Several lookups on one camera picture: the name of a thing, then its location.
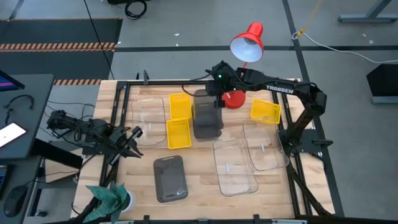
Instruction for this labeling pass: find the red desk lamp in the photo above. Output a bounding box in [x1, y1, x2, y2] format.
[221, 21, 265, 110]

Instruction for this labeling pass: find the grey metal table leg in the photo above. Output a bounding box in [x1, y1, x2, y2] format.
[338, 0, 398, 23]

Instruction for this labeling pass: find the yellow hanging cable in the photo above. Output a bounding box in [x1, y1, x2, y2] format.
[297, 0, 323, 38]

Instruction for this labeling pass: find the black box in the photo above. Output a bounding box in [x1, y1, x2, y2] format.
[366, 63, 398, 105]

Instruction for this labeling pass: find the green artificial plant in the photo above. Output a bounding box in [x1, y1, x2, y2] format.
[82, 182, 129, 223]

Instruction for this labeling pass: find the black metal table frame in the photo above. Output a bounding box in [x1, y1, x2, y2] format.
[73, 70, 345, 224]

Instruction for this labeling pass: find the yellow slotted plastic basket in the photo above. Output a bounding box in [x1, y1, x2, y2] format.
[169, 92, 193, 121]
[250, 98, 282, 125]
[166, 118, 192, 149]

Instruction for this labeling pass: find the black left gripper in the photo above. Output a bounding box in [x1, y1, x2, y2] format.
[104, 126, 144, 158]

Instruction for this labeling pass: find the white floor cable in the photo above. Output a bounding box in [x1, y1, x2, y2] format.
[291, 30, 398, 65]

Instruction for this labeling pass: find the clear plastic bin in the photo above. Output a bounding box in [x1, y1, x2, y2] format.
[242, 117, 290, 172]
[130, 95, 168, 147]
[212, 136, 259, 197]

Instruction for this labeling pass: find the dark grey plastic bin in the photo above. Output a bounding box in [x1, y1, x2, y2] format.
[152, 154, 189, 203]
[192, 89, 224, 142]

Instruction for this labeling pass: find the black headset cable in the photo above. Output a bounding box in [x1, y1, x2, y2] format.
[2, 94, 35, 125]

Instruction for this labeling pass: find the white-screen phone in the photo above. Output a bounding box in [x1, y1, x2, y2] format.
[0, 122, 27, 149]

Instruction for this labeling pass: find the dark grey desk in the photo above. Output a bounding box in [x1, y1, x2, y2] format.
[0, 73, 55, 161]

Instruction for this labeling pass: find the white plant pot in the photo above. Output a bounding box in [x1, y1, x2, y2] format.
[119, 189, 137, 214]

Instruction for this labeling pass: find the coiled black cable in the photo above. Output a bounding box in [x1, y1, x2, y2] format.
[124, 0, 147, 20]

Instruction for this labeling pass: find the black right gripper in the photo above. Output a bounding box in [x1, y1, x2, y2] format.
[205, 60, 246, 109]

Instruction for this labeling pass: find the black computer mouse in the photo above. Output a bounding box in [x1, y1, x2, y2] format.
[2, 185, 29, 218]

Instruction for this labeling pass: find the long black cable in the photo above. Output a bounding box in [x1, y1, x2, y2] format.
[83, 0, 116, 80]

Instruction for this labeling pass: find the computer monitor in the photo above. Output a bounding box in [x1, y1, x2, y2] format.
[0, 70, 25, 93]

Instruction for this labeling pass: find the black hazard-striped floor mat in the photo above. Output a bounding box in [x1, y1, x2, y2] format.
[0, 17, 124, 86]

